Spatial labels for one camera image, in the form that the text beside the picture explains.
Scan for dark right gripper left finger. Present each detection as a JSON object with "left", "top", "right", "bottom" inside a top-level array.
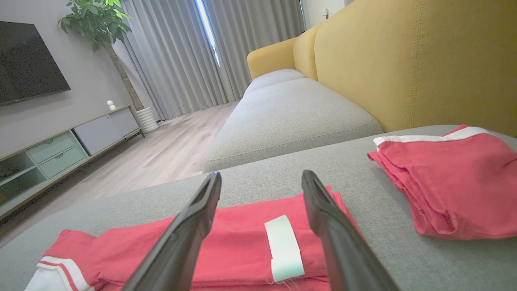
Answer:
[{"left": 121, "top": 171, "right": 223, "bottom": 291}]

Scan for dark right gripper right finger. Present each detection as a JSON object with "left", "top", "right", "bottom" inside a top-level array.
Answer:
[{"left": 301, "top": 170, "right": 400, "bottom": 291}]

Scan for red basketball jersey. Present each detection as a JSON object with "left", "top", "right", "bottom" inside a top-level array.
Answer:
[{"left": 24, "top": 185, "right": 361, "bottom": 291}]

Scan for red shorts with white trim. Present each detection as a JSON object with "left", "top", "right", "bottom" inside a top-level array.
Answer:
[{"left": 368, "top": 124, "right": 517, "bottom": 240}]

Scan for large grey sofa seat cushion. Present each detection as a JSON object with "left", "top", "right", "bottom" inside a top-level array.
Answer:
[{"left": 0, "top": 124, "right": 517, "bottom": 291}]

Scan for white ribbed plant pot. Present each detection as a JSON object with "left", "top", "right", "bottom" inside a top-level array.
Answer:
[{"left": 135, "top": 107, "right": 160, "bottom": 134}]

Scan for grey green television cabinet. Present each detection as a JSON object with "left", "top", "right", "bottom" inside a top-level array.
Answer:
[{"left": 0, "top": 106, "right": 145, "bottom": 222}]

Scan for grey curtain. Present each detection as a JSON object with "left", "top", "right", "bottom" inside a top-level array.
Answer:
[
  {"left": 120, "top": 0, "right": 227, "bottom": 121},
  {"left": 200, "top": 0, "right": 306, "bottom": 103}
]

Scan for narrow yellow sofa backrest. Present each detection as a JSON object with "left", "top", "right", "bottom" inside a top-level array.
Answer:
[{"left": 293, "top": 23, "right": 324, "bottom": 81}]

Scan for wide yellow sofa backrest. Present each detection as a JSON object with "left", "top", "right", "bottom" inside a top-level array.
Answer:
[{"left": 314, "top": 0, "right": 517, "bottom": 137}]

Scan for yellow sofa armrest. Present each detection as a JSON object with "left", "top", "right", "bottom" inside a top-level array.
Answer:
[{"left": 247, "top": 37, "right": 298, "bottom": 80}]

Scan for black flat television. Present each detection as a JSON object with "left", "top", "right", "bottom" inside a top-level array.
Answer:
[{"left": 0, "top": 21, "right": 71, "bottom": 107}]

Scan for green indoor tree plant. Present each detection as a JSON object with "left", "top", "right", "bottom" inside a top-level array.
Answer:
[{"left": 57, "top": 0, "right": 145, "bottom": 112}]

